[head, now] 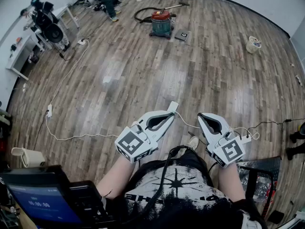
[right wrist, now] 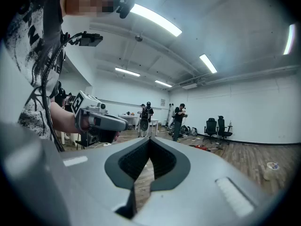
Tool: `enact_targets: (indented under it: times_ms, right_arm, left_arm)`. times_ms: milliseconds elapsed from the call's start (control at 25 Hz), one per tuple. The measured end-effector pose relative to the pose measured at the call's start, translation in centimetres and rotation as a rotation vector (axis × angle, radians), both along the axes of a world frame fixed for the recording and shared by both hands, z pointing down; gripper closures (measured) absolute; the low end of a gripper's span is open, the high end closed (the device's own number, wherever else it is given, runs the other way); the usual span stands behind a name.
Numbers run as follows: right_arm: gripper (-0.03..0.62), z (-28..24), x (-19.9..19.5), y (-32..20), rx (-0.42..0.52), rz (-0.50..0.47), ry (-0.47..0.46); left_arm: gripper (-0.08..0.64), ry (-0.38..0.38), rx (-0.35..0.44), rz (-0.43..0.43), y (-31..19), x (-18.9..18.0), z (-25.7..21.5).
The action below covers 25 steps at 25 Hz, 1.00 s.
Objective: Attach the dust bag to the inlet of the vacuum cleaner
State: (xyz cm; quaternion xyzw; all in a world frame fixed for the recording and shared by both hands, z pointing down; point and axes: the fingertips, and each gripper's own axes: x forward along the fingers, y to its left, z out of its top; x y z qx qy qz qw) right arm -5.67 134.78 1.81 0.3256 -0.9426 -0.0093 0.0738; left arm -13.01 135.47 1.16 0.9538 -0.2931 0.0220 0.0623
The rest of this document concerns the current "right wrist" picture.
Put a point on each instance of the person's left hand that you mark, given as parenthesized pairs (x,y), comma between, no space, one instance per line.
(85,122)

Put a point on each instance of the black head-worn camera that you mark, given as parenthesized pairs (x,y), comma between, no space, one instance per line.
(124,5)

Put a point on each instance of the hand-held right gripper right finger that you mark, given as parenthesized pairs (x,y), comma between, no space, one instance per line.
(200,185)

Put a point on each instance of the wall poster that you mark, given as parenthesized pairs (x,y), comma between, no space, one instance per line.
(163,102)

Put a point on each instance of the person's printed white shirt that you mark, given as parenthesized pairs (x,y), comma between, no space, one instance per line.
(30,62)

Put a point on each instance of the round ceiling sensor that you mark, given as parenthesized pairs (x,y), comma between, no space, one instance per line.
(138,38)

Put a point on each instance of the black office chair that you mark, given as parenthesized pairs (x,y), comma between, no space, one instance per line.
(210,128)
(223,129)

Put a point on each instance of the long ceiling light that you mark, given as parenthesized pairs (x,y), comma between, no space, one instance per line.
(163,83)
(156,19)
(289,39)
(127,71)
(208,63)

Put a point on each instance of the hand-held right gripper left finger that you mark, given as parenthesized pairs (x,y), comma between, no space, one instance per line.
(94,173)

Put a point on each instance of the person's left forearm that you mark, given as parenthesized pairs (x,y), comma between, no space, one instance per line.
(63,120)

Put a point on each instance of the folded metal ladder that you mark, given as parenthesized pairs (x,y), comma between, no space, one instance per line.
(169,114)

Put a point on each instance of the white ceiling air vent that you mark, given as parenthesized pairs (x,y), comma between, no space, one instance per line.
(189,86)

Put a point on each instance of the white power strip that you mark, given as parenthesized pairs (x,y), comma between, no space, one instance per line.
(103,144)

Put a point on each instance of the red tools on floor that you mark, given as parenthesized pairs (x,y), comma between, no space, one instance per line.
(201,147)

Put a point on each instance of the white table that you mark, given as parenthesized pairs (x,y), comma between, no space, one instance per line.
(129,117)
(154,120)

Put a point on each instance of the black box device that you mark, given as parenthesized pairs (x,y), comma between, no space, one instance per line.
(90,39)

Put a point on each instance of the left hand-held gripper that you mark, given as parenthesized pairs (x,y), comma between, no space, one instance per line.
(81,102)

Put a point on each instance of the pile of bags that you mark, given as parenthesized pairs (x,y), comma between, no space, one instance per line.
(189,131)

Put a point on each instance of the clear tape roll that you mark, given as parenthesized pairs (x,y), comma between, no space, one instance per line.
(270,172)

